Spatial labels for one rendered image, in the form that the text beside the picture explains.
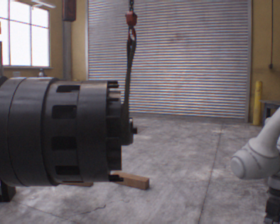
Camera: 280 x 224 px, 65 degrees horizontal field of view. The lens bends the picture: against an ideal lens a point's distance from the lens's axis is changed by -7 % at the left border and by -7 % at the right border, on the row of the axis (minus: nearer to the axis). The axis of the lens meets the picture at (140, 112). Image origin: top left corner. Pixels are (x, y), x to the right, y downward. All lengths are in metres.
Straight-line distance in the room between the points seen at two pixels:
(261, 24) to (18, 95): 5.99
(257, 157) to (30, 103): 0.88
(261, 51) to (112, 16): 4.24
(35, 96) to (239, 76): 5.64
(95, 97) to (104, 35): 6.38
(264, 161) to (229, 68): 5.55
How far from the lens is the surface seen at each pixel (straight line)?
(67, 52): 7.88
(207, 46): 6.35
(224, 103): 6.32
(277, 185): 0.96
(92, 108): 0.99
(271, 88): 6.39
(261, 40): 6.42
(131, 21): 1.16
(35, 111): 1.02
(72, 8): 1.13
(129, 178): 2.48
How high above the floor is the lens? 1.13
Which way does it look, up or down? 9 degrees down
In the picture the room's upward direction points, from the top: straight up
